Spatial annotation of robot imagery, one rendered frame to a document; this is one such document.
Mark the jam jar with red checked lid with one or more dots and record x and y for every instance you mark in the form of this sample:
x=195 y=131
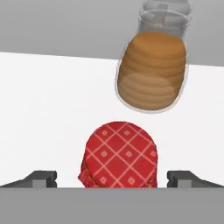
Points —
x=120 y=156

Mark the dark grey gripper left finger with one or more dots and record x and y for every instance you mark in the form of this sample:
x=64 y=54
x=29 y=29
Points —
x=40 y=177

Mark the clear bottle with amber honey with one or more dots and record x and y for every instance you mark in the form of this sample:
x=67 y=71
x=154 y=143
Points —
x=151 y=70

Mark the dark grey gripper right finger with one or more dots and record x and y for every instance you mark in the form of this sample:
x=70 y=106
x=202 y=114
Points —
x=183 y=177

